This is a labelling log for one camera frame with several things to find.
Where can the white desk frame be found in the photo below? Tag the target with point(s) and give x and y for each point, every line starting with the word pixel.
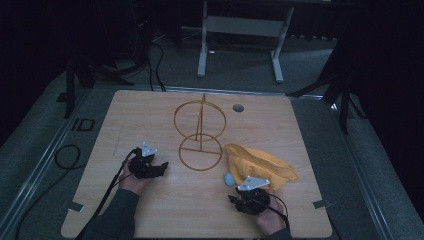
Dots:
pixel 245 26

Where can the metal floor rail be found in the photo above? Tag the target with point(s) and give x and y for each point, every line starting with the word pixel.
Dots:
pixel 36 166
pixel 363 173

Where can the person's right hand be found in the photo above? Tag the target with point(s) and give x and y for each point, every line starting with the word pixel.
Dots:
pixel 271 216

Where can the light blue pompom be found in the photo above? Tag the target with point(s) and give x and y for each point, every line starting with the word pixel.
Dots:
pixel 229 179

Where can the person's left hand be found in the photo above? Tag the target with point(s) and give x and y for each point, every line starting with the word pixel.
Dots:
pixel 133 182

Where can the yellow knit hat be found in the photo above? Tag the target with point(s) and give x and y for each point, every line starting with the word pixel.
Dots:
pixel 256 165

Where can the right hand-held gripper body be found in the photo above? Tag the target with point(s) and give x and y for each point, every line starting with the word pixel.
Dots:
pixel 255 196

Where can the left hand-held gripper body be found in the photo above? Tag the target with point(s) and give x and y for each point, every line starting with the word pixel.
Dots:
pixel 141 166

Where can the black metal stand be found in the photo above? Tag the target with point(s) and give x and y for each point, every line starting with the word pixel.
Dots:
pixel 83 75
pixel 336 90

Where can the grey table grommet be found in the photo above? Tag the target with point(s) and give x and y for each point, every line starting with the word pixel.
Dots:
pixel 238 108

